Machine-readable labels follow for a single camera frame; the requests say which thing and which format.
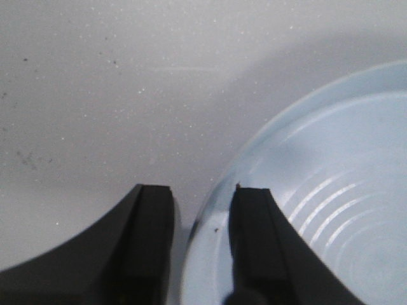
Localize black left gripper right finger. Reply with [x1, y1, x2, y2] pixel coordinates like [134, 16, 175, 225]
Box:
[224, 186, 362, 304]

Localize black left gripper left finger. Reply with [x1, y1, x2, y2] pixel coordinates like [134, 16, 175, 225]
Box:
[1, 185, 175, 304]

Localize light blue round plate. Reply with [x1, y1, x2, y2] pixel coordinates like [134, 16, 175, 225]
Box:
[181, 62, 406, 304]

